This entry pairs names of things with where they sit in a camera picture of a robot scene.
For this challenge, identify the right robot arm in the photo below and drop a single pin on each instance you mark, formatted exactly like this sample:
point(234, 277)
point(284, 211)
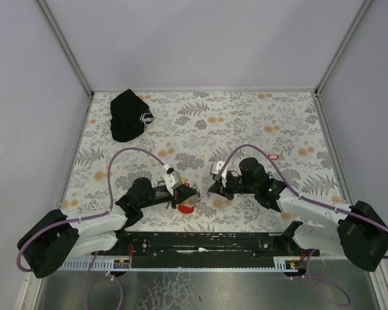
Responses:
point(355, 231)

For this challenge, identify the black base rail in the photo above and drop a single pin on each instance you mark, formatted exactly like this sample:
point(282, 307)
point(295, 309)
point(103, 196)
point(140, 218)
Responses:
point(238, 250)

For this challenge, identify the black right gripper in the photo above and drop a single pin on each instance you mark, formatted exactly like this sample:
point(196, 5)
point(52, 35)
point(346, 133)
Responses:
point(228, 185)

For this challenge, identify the red key tag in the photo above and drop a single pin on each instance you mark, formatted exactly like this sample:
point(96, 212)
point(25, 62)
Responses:
point(273, 157)

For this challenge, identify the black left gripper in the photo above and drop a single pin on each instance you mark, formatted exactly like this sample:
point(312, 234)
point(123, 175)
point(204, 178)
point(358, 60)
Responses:
point(173, 197)

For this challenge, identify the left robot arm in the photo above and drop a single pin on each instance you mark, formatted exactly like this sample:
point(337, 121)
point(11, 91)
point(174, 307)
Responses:
point(57, 237)

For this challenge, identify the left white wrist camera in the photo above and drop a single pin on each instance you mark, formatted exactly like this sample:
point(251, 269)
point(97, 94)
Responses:
point(172, 179)

